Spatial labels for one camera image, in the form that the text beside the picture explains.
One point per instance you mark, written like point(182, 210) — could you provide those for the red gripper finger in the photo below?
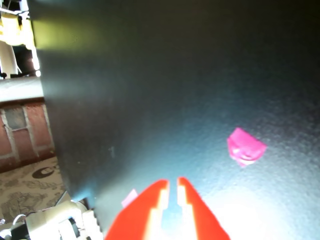
point(135, 217)
point(200, 220)

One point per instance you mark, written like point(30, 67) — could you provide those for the magenta block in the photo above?
point(246, 146)

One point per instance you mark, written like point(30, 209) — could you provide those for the yellow cloth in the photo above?
point(15, 30)

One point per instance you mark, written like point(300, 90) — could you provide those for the patterned beige rug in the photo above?
point(25, 190)

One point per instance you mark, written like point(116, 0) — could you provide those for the pink tape strip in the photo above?
point(130, 197)

